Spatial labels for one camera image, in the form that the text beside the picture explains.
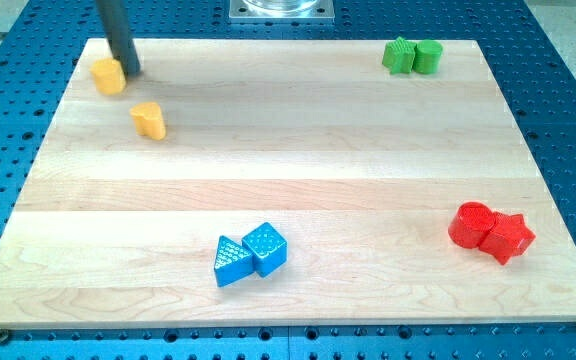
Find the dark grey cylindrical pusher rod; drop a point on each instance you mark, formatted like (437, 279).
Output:
(116, 25)

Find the yellow hexagon block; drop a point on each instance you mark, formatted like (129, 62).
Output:
(108, 76)

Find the yellow heart block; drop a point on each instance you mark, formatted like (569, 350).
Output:
(148, 120)

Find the blue perforated table plate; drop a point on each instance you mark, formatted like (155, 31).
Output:
(533, 60)

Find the light wooden board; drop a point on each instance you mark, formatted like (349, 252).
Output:
(361, 172)

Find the blue triangle block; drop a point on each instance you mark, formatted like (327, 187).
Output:
(232, 262)

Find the blue cube block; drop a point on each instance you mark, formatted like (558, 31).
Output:
(269, 249)

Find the green star block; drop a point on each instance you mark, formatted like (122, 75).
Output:
(399, 55)

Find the green cylinder block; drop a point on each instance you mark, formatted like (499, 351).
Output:
(427, 56)

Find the red cylinder block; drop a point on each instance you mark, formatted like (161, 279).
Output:
(471, 224)

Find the red star block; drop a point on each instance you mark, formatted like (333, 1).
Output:
(509, 237)

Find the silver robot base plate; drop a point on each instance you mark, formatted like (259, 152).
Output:
(257, 11)

